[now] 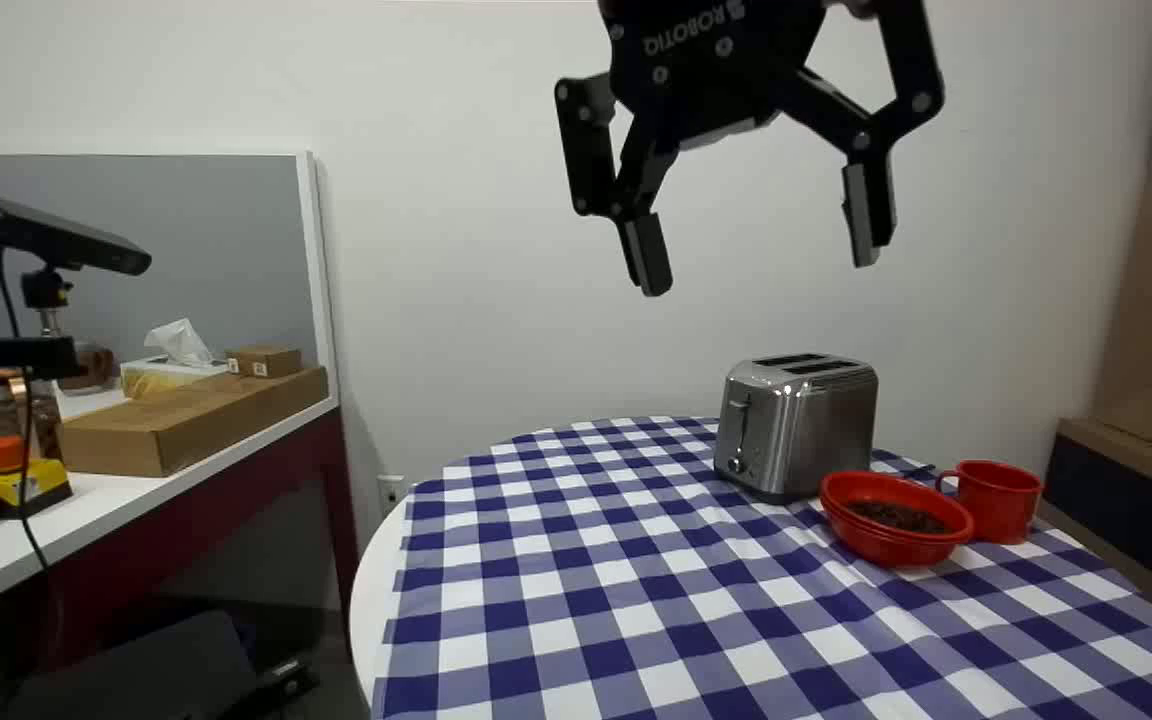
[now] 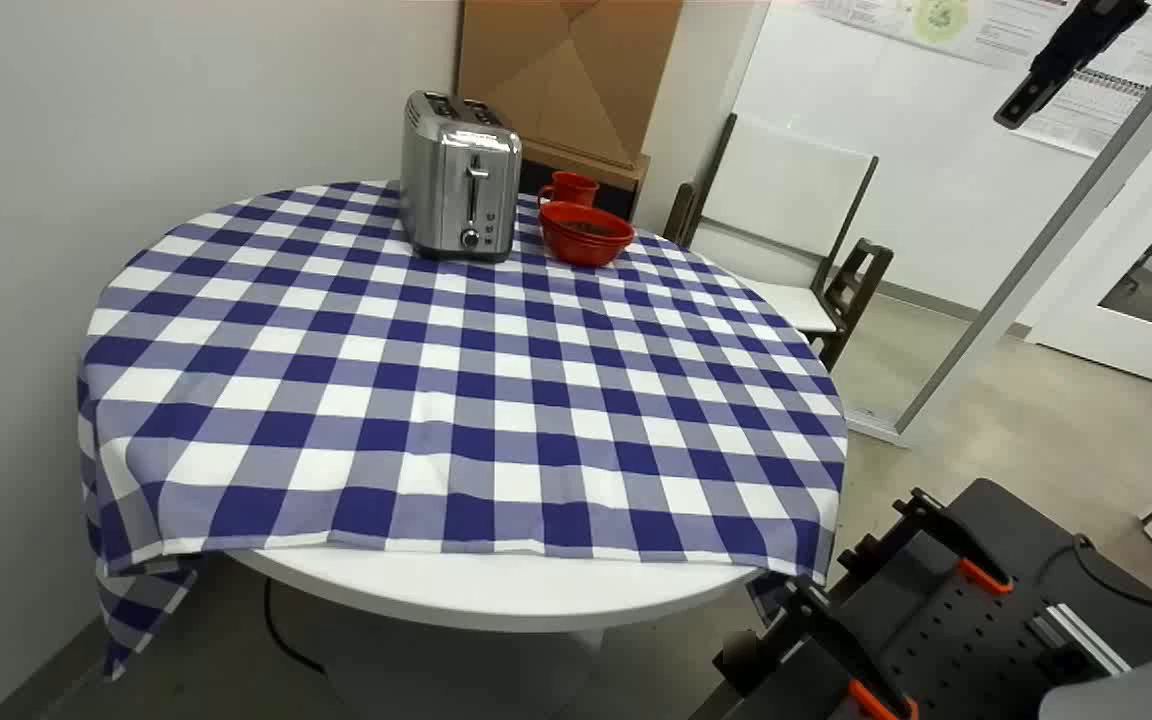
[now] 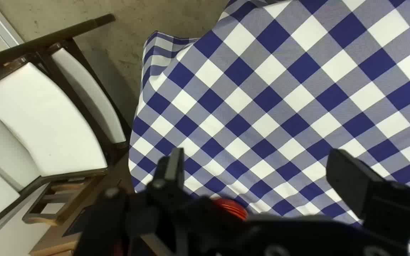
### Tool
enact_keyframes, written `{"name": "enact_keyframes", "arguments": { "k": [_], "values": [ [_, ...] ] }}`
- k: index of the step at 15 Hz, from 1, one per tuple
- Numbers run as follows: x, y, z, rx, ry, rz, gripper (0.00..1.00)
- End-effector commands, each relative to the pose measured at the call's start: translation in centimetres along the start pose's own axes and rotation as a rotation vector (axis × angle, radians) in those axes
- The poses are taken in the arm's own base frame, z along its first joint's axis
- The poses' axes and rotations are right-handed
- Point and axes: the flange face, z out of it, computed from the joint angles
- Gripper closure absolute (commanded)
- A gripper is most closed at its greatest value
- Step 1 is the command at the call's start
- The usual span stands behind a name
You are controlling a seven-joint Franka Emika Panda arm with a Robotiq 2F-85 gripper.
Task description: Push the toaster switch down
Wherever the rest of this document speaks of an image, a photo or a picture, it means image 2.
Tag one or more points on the white diagonal metal pole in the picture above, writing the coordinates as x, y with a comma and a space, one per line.
1110, 176

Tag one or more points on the silver metal toaster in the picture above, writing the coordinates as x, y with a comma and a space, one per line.
461, 176

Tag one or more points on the blue white checkered tablecloth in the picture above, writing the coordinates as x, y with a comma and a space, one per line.
292, 372

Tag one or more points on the black orange clamp rear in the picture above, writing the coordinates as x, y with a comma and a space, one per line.
921, 515

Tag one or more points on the black orange clamp front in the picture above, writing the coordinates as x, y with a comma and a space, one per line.
802, 623

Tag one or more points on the round white table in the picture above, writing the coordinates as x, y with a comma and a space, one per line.
495, 594

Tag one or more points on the red mug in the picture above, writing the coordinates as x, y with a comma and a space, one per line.
572, 191

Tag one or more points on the brown cardboard panel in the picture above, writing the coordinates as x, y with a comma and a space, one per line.
572, 79

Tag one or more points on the white board with dark frame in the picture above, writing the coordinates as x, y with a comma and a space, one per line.
771, 206

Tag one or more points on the red bowl of coffee beans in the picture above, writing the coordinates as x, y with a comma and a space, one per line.
580, 234

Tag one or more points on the white poster on wall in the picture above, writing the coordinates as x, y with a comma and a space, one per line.
994, 32

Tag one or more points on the black orange clamp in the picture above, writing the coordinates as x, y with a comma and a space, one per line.
921, 515
802, 623

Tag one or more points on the dark wooden chair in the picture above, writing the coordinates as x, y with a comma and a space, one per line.
829, 315

